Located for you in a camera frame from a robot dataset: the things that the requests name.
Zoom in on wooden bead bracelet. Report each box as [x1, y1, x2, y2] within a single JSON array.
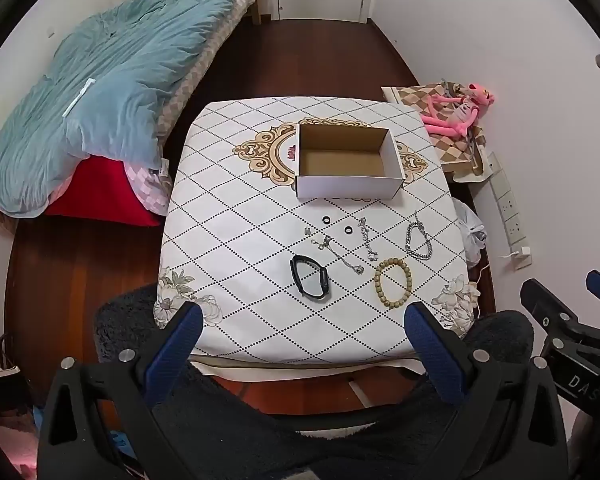
[[373, 257, 412, 307]]

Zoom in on thick silver chain bracelet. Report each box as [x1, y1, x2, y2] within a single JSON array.
[[405, 212, 434, 261]]

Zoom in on dark fuzzy pants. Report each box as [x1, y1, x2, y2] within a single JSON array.
[[95, 282, 536, 480]]

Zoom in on pink checkered pillow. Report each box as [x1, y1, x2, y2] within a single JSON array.
[[125, 162, 174, 216]]

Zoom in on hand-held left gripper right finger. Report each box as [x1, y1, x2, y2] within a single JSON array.
[[404, 301, 568, 480]]

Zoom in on pink plush toy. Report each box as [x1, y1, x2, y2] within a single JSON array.
[[422, 79, 496, 137]]

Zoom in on white power strip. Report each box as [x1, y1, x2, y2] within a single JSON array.
[[489, 170, 524, 242]]

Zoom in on red blanket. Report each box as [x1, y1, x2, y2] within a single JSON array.
[[0, 157, 166, 227]]

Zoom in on white plastic bag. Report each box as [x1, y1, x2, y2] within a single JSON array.
[[452, 197, 489, 269]]

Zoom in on beige checkered mattress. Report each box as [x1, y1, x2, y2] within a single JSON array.
[[155, 0, 262, 142]]

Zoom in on light blue duvet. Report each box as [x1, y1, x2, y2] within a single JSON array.
[[0, 0, 268, 218]]

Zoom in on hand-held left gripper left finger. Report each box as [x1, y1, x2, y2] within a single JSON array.
[[37, 302, 204, 480]]

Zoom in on white cardboard box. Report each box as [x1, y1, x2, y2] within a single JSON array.
[[295, 123, 405, 200]]

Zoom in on black bangle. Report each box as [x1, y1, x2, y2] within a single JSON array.
[[289, 254, 332, 302]]

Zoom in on diamond patterned tablecloth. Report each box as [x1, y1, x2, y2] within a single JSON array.
[[153, 96, 481, 368]]

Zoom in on thin silver chain bracelet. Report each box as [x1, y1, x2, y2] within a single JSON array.
[[358, 217, 379, 262]]

